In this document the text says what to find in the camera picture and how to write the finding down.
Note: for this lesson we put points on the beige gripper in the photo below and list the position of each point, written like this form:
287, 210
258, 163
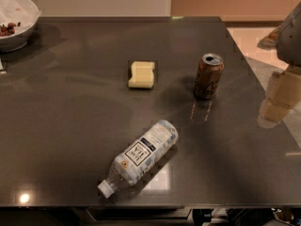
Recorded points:
291, 42

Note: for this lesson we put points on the yellow sponge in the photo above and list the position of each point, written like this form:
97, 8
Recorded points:
142, 75

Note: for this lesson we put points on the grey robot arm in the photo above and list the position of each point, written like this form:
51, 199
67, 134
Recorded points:
288, 42

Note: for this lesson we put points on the brown soda can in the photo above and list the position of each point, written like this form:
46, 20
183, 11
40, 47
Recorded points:
209, 73

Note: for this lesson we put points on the clear plastic water bottle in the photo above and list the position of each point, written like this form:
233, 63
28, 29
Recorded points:
137, 159

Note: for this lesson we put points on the white bowl with fruit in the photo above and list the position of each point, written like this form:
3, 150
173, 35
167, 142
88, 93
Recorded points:
24, 14

